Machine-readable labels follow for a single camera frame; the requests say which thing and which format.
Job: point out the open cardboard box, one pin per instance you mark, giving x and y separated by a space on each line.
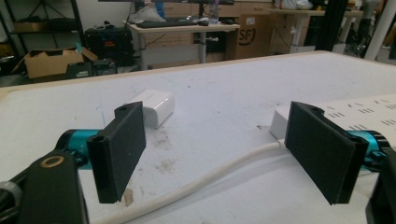
53 63

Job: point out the cardboard box with black logo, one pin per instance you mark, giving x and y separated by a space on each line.
252 37

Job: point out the white desk with wooden top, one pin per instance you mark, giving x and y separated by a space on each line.
183 29

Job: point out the black aluminium post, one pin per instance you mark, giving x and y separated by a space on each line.
331 25

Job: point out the black computer tower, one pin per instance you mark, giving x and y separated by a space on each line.
109 46

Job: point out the white power strip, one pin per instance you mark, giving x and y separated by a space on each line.
364 113

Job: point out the long wooden desk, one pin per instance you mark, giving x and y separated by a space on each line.
311 13

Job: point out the black computer mouse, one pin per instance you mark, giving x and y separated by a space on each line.
203 22

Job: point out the black keyboard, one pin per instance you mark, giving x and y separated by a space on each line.
165 23

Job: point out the black metal shelf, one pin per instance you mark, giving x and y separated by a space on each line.
40 25

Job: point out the white pillar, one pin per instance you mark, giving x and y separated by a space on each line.
381 29

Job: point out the clear plastic bottle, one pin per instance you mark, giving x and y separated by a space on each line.
213 12

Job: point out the white charger adapter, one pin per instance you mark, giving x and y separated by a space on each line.
157 105

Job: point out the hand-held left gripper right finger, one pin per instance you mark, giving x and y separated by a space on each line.
317 149

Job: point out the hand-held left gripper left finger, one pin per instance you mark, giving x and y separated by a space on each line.
118 149

